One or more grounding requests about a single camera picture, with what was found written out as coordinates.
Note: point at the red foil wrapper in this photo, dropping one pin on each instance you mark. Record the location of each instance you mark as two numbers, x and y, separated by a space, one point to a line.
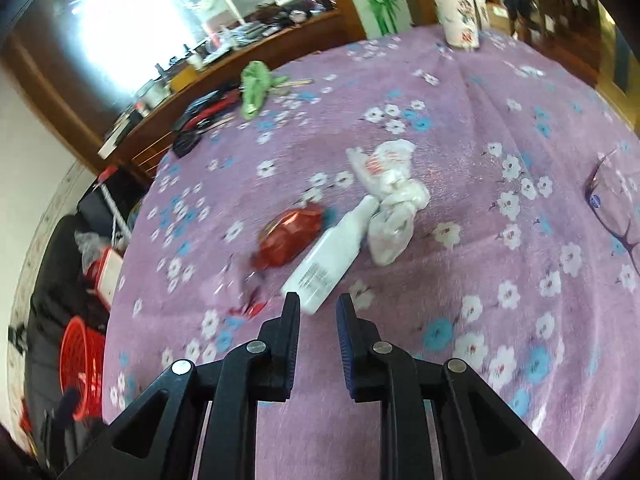
287 237

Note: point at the thin-framed eyeglasses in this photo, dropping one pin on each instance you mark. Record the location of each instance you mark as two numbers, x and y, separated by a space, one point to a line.
612 195

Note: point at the black sofa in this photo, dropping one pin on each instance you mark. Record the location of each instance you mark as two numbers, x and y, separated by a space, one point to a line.
55 280

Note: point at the small black case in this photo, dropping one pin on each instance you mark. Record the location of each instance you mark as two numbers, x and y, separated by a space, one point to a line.
185 144

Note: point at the small white printed can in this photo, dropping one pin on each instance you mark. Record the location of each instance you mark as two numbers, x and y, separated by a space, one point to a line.
482 7

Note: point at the wooden stick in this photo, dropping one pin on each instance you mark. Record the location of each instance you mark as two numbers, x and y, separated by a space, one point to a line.
292 84

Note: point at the wooden framed window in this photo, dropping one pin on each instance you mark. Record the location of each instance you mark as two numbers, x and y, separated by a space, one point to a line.
140 20

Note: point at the dark wooden cabinet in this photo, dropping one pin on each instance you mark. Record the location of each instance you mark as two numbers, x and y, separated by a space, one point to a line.
570 10

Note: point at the purple floral tablecloth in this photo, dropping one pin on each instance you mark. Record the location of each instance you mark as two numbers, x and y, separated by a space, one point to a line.
440 280

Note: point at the cardboard box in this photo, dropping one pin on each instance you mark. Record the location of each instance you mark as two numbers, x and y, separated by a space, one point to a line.
500 17

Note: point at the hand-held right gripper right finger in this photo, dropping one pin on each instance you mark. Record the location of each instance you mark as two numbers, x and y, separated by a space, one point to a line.
345 355

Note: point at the clear plastic bag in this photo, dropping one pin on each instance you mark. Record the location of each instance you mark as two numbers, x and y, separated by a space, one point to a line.
90 245

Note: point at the white pole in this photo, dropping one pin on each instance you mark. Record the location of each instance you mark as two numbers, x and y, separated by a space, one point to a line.
114 212

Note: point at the red plastic basket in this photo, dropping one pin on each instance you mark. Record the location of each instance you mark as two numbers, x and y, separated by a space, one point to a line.
82 360

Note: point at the metal pot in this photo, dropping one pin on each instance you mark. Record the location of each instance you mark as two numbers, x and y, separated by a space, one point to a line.
152 94

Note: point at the red and white crate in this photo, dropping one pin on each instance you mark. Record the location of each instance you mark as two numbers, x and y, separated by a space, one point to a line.
102 275

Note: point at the yellow container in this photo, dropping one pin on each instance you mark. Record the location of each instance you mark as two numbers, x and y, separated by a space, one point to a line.
184 79

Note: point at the dark red wrapper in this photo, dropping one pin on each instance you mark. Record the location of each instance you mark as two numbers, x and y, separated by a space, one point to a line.
250 305

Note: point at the white plastic bottle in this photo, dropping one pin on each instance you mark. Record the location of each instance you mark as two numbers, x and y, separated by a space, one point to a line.
325 260

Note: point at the white floral lidded cup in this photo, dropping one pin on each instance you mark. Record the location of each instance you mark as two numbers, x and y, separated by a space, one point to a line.
457 5

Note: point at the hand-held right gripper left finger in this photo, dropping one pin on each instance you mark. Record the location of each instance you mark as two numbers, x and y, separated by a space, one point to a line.
292 355

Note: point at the green cloth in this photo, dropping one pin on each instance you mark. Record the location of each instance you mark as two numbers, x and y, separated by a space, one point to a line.
255 87

